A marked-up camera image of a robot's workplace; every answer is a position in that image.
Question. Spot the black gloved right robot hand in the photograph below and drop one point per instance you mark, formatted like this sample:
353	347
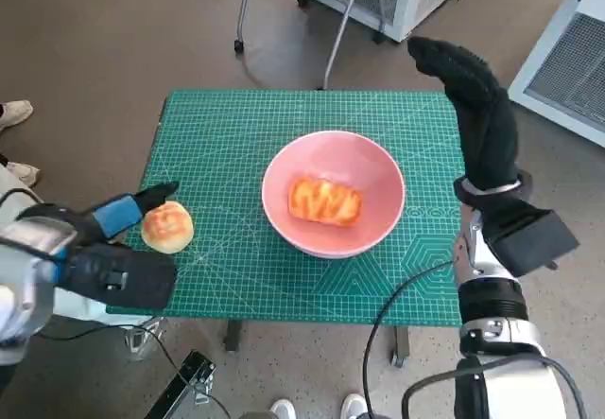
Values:
487	126

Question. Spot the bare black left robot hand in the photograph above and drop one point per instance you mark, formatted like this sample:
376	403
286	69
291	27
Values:
118	215

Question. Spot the round toy bread bun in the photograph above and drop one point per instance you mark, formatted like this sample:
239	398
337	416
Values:
167	227

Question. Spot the pink bowl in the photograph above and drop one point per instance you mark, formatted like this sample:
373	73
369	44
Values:
331	154

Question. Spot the long striped toy bread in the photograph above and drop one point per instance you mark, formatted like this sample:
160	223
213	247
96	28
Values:
326	201

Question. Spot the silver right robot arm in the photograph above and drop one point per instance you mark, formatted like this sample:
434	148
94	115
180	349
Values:
491	301

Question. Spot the white cabinet with grey grille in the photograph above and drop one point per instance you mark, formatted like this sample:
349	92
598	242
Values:
567	69

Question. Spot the person's beige shoe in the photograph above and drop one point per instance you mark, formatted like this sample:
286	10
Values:
23	172
16	112

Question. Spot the grey mesh sneaker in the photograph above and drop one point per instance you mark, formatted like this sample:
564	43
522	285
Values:
142	341

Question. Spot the green cutting mat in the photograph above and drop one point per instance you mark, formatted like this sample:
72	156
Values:
236	121

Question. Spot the black table leg with caster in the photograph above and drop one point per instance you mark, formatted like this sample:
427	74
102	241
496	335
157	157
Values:
402	343

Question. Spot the white shoe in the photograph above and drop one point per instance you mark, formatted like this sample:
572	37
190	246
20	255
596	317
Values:
354	407
283	409

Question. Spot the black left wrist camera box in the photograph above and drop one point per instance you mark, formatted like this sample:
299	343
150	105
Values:
127	277

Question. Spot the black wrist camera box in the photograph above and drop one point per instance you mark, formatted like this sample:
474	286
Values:
127	277
529	239

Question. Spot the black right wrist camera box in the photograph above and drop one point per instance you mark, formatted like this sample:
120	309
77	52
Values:
529	239

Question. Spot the black metal stand frame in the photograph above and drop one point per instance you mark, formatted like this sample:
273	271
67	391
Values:
184	376

